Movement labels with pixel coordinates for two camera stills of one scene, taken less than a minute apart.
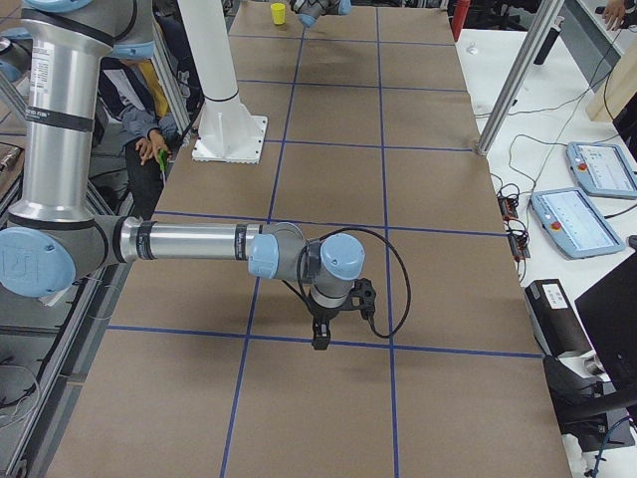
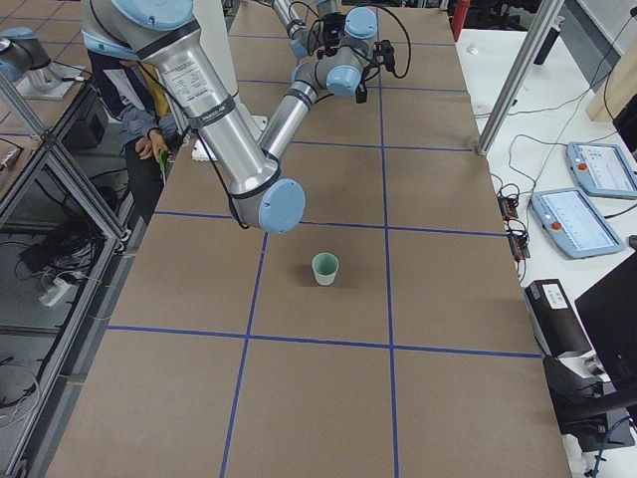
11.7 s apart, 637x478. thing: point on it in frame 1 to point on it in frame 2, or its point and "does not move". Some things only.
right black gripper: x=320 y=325 to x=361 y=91
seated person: x=131 y=97 does not move
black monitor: x=609 y=312 does not move
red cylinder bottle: x=459 y=12 does not move
